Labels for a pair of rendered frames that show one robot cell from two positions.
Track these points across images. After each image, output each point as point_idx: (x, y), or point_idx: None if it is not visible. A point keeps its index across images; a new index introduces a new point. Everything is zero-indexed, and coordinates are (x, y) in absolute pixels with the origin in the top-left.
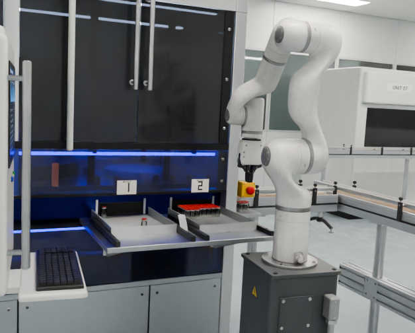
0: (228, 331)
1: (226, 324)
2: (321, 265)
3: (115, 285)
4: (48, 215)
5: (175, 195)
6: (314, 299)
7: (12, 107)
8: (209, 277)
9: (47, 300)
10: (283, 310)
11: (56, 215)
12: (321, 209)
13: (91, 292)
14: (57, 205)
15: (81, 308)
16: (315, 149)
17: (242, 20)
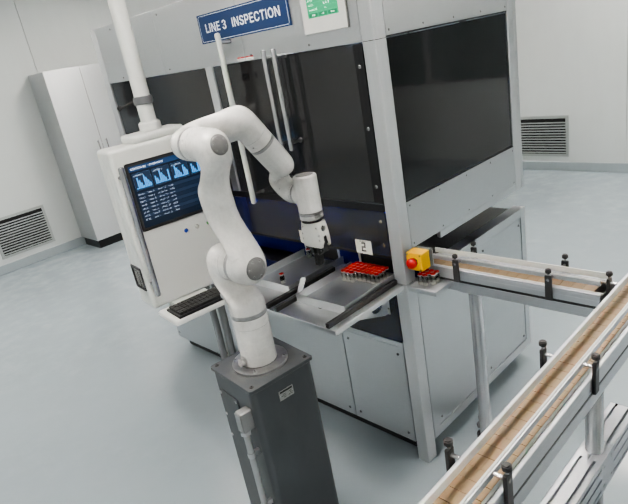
0: (420, 406)
1: (417, 398)
2: (258, 379)
3: None
4: (280, 247)
5: None
6: (240, 405)
7: (162, 185)
8: (390, 343)
9: None
10: (223, 399)
11: (284, 248)
12: (566, 310)
13: None
14: (283, 241)
15: (300, 327)
16: (227, 262)
17: (370, 51)
